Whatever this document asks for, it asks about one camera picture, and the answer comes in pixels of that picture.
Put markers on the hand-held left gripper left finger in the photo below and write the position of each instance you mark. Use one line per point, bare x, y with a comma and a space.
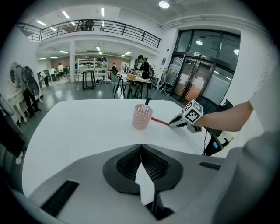
87, 192

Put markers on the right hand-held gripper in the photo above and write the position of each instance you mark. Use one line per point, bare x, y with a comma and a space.
193, 112

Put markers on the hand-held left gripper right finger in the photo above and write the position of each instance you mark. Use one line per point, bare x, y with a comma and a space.
192, 179

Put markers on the red pen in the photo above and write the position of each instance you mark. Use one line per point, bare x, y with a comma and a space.
158, 121

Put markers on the pink plastic cup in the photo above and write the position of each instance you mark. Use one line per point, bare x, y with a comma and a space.
141, 118

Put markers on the person's right forearm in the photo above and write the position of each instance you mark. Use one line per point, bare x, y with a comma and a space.
223, 119

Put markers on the black mesh office chair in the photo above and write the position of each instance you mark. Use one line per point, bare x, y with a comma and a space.
210, 105

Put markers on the clothes rack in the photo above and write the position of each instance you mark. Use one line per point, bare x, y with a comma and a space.
168, 76

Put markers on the glass double door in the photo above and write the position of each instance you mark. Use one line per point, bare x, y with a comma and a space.
197, 76

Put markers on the wooden table with black legs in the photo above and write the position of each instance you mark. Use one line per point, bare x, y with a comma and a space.
135, 79

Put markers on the cardboard box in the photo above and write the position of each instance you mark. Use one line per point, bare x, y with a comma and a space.
131, 76

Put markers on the person's white shirt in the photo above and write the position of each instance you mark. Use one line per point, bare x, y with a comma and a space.
262, 164

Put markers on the grey chair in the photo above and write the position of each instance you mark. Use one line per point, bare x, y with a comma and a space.
114, 79

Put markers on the black high table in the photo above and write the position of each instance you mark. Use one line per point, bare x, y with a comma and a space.
88, 71

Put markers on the black balcony railing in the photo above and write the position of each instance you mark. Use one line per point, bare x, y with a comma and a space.
124, 28

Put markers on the round ceiling light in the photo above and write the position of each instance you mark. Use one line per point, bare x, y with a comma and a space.
164, 4

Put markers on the blue wall sign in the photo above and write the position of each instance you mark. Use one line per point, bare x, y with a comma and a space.
164, 61

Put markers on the white wall pipes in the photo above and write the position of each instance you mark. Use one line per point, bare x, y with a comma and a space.
197, 20

